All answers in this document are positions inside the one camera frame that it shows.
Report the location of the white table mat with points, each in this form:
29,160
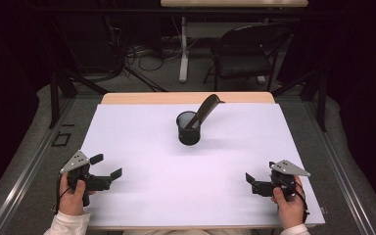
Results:
182,182

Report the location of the black metal stand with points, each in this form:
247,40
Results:
322,107
54,104

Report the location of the grey metal floor rail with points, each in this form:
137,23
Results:
344,182
28,171

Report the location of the white table leg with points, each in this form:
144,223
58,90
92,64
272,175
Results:
184,49

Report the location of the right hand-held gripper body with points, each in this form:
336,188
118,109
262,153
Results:
287,182

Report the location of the black folding chair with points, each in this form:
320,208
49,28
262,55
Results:
241,65

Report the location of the black mesh pen cup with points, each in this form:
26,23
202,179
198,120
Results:
189,137

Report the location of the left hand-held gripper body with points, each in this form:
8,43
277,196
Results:
99,183

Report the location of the person's right hand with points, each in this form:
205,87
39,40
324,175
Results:
292,209

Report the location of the dark brown comb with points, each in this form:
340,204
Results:
205,109

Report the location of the person's left hand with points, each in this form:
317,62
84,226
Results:
71,202

